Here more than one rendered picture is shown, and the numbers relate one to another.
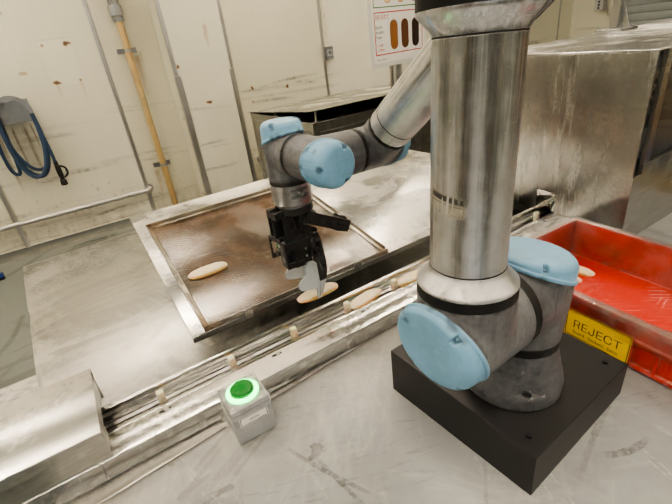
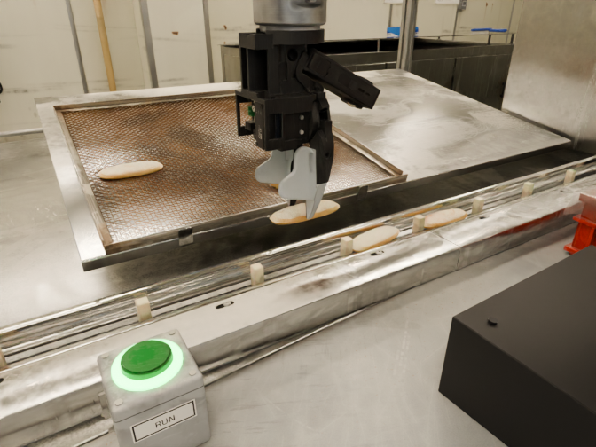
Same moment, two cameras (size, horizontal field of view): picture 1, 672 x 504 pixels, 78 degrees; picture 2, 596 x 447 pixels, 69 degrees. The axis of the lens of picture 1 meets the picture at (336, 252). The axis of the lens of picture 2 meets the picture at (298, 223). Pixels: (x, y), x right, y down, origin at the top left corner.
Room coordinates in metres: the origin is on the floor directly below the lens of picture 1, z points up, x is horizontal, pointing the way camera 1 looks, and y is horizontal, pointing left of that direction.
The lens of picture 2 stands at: (0.26, 0.07, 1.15)
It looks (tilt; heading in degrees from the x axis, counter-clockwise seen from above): 26 degrees down; 359
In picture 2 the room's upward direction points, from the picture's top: straight up
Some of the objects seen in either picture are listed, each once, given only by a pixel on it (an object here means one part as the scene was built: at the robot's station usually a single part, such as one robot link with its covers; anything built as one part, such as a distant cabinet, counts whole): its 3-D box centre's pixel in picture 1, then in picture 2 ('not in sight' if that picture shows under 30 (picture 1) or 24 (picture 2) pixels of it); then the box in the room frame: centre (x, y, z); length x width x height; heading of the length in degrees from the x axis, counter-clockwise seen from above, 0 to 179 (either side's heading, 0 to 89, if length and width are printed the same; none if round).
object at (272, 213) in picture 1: (295, 232); (284, 90); (0.75, 0.07, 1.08); 0.09 x 0.08 x 0.12; 121
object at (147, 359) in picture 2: (242, 390); (147, 362); (0.53, 0.19, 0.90); 0.04 x 0.04 x 0.02
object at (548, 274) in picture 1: (523, 288); not in sight; (0.49, -0.26, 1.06); 0.13 x 0.12 x 0.14; 124
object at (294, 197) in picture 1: (292, 193); (291, 6); (0.75, 0.07, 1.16); 0.08 x 0.08 x 0.05
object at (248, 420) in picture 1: (248, 413); (156, 410); (0.53, 0.19, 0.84); 0.08 x 0.08 x 0.11; 30
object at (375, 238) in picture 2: (365, 297); (374, 236); (0.83, -0.06, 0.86); 0.10 x 0.04 x 0.01; 130
